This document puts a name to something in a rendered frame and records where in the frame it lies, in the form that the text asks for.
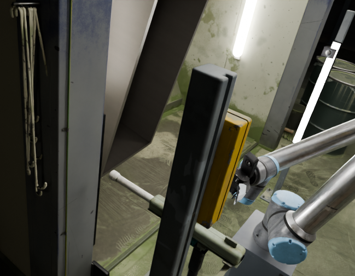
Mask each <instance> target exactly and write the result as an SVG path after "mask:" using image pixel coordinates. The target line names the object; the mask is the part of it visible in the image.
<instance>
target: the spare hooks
mask: <svg viewBox="0 0 355 276"><path fill-rule="evenodd" d="M35 5H40V2H13V3H12V4H11V5H10V8H9V11H10V16H11V17H12V18H13V17H14V14H15V16H18V10H19V12H20V27H21V43H22V68H23V86H24V114H25V135H26V158H27V174H28V175H30V174H31V171H30V169H29V167H31V168H33V167H34V174H35V186H36V187H35V190H36V194H37V195H38V196H41V195H42V191H41V192H40V194H39V193H38V191H37V189H45V188H46V187H47V183H46V182H45V183H44V186H43V187H40V186H39V185H38V180H37V165H36V159H41V158H42V154H41V155H40V157H36V146H35V143H36V142H37V137H35V130H34V123H37V122H38V121H39V116H36V119H34V99H33V78H34V50H35V38H36V25H37V29H38V35H39V41H40V46H41V49H42V56H43V60H44V65H45V71H46V76H48V71H47V65H46V59H45V53H44V49H43V42H42V36H41V33H40V28H39V21H38V15H37V8H36V7H35ZM14 7H15V10H14ZM13 11H14V14H13ZM26 16H29V27H30V60H29V48H28V38H27V21H26ZM24 26H25V37H26V55H27V72H28V83H29V89H28V92H29V98H28V94H27V78H26V61H25V50H24ZM30 125H31V131H32V132H31V133H30ZM27 132H28V134H27ZM27 136H28V138H27ZM30 136H31V137H30ZM30 142H31V156H32V158H34V161H33V162H32V164H30Z"/></svg>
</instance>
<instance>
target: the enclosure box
mask: <svg viewBox="0 0 355 276"><path fill-rule="evenodd" d="M208 1H209V0H112V13H111V21H110V35H109V49H108V62H107V76H106V90H105V98H104V111H103V113H104V114H105V115H106V120H105V128H104V140H103V154H102V167H101V178H102V177H103V176H104V175H106V174H107V173H109V172H110V171H112V170H113V169H115V168H116V167H118V166H119V165H120V164H122V163H123V162H125V161H126V160H128V159H129V158H131V157H132V156H134V155H135V154H136V153H138V152H139V151H141V150H142V149H144V148H145V147H147V146H148V145H150V144H151V143H152V140H153V138H154V135H155V133H156V130H157V128H158V125H159V123H160V120H161V117H162V115H163V113H164V110H165V108H166V105H167V103H168V100H169V98H170V96H171V93H172V90H173V88H174V85H175V83H176V80H177V78H178V76H179V73H180V71H181V68H182V66H183V63H184V60H185V58H186V56H187V53H188V51H189V48H190V46H191V43H192V41H193V39H194V36H195V33H196V31H197V28H198V26H199V23H200V21H201V18H202V16H203V13H204V11H205V9H206V6H207V3H208Z"/></svg>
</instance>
